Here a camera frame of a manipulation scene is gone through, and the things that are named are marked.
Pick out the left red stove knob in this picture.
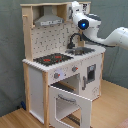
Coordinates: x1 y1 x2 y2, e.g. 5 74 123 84
54 73 60 79

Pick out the red stove knob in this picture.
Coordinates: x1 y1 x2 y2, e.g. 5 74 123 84
72 66 78 72
54 73 60 79

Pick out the white toy oven door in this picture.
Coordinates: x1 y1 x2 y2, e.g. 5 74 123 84
49 86 92 128

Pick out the white dishwasher door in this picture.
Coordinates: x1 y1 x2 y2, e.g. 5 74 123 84
79 55 102 100

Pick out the black toy faucet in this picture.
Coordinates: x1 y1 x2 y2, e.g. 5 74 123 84
67 33 82 49

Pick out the grey toy sink basin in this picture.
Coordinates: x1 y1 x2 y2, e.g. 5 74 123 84
65 47 95 56

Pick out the right red stove knob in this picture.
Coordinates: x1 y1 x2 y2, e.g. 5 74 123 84
72 66 78 72

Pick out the wooden toy kitchen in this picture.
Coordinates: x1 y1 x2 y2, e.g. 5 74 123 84
22 2 105 128

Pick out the black toy stovetop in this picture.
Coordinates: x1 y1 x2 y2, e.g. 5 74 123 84
34 53 71 66

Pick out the grey toy range hood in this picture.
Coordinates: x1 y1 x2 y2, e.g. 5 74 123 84
35 6 64 27

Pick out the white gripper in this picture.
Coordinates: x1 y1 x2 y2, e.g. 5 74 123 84
70 0 88 23

